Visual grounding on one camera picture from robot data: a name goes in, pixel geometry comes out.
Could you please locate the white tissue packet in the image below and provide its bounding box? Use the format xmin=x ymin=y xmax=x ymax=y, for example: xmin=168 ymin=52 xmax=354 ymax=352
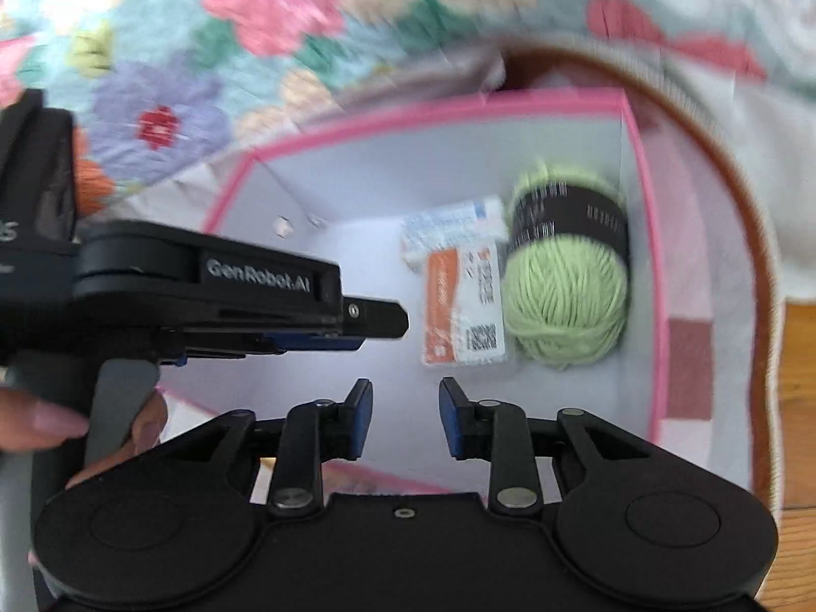
xmin=400 ymin=196 xmax=507 ymax=269

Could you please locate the floral quilt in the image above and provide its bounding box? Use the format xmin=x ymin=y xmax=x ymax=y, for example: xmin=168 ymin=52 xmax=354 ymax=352
xmin=0 ymin=0 xmax=816 ymax=218

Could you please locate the person's left hand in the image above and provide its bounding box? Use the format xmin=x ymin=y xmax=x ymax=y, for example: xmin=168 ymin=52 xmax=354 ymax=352
xmin=0 ymin=389 xmax=170 ymax=492

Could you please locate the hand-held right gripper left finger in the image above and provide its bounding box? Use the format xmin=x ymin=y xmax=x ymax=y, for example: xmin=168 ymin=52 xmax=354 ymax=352
xmin=215 ymin=377 xmax=375 ymax=519

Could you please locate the orange and white card box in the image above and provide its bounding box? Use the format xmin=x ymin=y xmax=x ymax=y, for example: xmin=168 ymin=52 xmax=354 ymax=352
xmin=421 ymin=242 xmax=511 ymax=369

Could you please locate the green yarn ball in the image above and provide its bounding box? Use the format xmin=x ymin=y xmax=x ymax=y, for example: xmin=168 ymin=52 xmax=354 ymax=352
xmin=500 ymin=162 xmax=632 ymax=372

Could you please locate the pink cardboard box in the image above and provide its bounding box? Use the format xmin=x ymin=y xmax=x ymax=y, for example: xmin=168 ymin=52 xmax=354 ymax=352
xmin=153 ymin=89 xmax=670 ymax=498

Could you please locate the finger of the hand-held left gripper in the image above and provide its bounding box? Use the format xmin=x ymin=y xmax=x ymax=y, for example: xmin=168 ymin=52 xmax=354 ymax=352
xmin=338 ymin=297 xmax=410 ymax=340
xmin=182 ymin=330 xmax=367 ymax=366

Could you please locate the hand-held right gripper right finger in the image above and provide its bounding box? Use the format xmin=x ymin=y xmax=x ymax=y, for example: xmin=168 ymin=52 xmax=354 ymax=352
xmin=439 ymin=376 xmax=646 ymax=515

